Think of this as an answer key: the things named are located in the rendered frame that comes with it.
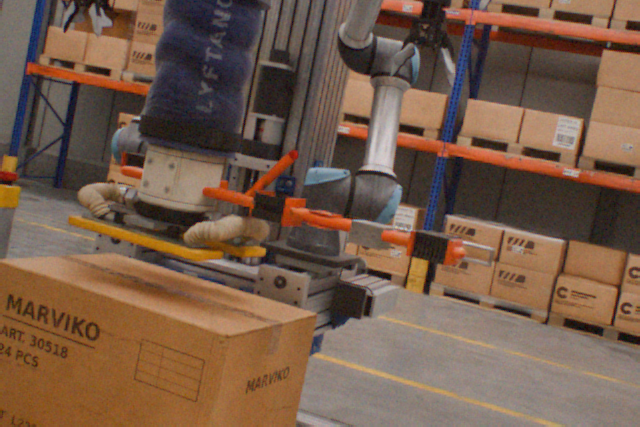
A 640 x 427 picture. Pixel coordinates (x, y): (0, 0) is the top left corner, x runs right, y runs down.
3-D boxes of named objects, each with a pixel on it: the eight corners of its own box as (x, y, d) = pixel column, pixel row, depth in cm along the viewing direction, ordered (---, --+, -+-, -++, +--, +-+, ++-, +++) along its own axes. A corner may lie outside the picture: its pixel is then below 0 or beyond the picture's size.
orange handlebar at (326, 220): (77, 167, 194) (80, 152, 193) (155, 174, 221) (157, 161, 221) (459, 264, 155) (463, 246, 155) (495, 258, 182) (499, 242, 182)
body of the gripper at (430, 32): (406, 43, 195) (416, -9, 195) (414, 49, 204) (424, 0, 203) (437, 47, 193) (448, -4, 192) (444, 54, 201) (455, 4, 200)
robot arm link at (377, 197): (338, 221, 234) (365, 44, 248) (389, 231, 236) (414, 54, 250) (346, 213, 223) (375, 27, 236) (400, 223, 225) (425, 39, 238)
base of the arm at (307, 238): (297, 242, 240) (303, 208, 239) (346, 254, 235) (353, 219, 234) (277, 244, 226) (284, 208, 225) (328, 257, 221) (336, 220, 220)
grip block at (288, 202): (246, 217, 172) (252, 189, 172) (268, 217, 181) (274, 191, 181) (281, 226, 169) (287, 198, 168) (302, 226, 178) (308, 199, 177)
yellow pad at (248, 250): (121, 224, 197) (125, 203, 197) (147, 223, 206) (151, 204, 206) (243, 258, 183) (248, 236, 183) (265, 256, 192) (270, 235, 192)
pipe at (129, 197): (75, 207, 181) (80, 182, 181) (145, 209, 204) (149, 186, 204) (205, 244, 167) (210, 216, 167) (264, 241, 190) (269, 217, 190)
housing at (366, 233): (346, 241, 164) (350, 219, 164) (358, 241, 171) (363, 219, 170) (378, 250, 161) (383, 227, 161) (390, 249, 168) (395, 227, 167)
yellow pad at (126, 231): (65, 224, 180) (70, 201, 180) (96, 224, 189) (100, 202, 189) (196, 262, 166) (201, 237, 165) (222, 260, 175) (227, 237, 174)
